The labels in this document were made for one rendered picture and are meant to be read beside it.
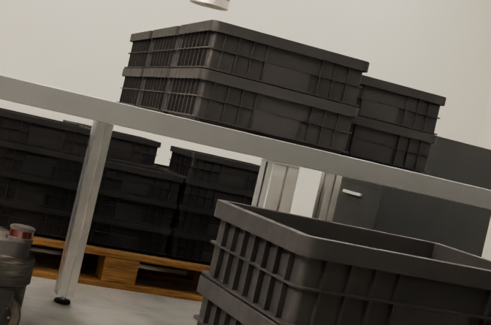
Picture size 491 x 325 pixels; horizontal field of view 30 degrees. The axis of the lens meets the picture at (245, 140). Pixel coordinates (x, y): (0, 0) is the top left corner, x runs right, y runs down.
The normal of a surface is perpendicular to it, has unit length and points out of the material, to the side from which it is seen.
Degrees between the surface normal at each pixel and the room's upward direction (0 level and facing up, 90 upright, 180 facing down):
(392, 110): 90
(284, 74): 90
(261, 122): 90
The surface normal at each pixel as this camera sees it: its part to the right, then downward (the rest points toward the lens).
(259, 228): -0.90, -0.21
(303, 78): 0.32, 0.07
